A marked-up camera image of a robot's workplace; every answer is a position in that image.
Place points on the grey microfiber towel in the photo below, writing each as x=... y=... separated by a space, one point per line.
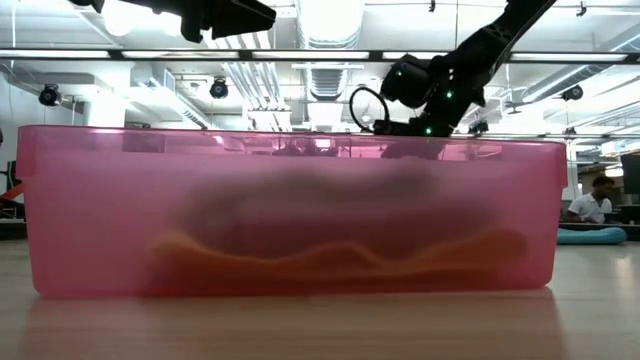
x=300 y=235

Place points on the black ceiling spotlight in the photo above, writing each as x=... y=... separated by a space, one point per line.
x=219 y=88
x=478 y=126
x=50 y=95
x=571 y=92

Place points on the black background monitor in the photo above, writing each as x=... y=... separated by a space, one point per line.
x=631 y=172

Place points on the black ceiling light rail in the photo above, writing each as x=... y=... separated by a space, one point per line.
x=175 y=54

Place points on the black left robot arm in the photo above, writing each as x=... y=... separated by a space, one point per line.
x=87 y=4

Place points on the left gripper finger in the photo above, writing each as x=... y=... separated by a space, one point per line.
x=240 y=17

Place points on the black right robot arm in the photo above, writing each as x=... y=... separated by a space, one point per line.
x=475 y=50

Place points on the yellow microfiber towel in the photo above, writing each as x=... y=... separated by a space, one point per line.
x=325 y=272

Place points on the pink translucent plastic bin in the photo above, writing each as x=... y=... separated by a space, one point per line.
x=75 y=225

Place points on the light blue padded cushion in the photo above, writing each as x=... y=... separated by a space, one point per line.
x=590 y=236

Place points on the white ceiling air duct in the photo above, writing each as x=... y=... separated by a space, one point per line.
x=327 y=30

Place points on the person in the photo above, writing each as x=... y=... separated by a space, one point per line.
x=592 y=205

